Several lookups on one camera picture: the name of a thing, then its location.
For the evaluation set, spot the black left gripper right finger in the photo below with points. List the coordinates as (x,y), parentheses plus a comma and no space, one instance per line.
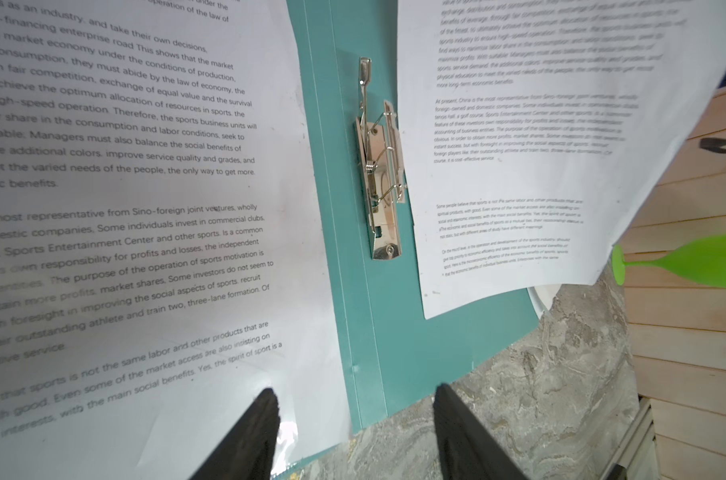
(466,449)

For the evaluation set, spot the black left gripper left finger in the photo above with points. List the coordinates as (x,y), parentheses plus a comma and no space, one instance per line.
(247,450)

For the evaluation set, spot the teal green folder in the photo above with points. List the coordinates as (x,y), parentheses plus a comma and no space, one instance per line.
(393,357)

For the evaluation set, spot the printed paper sheet top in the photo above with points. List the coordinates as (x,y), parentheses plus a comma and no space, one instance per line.
(162,258)

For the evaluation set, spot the printed paper sheet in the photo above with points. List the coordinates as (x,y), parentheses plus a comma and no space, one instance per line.
(162,258)
(533,131)

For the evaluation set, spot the metal folder clip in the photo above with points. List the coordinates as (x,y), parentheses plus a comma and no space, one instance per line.
(382,170)

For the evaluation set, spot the green plastic goblet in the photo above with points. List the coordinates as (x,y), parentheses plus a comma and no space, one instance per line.
(702,261)

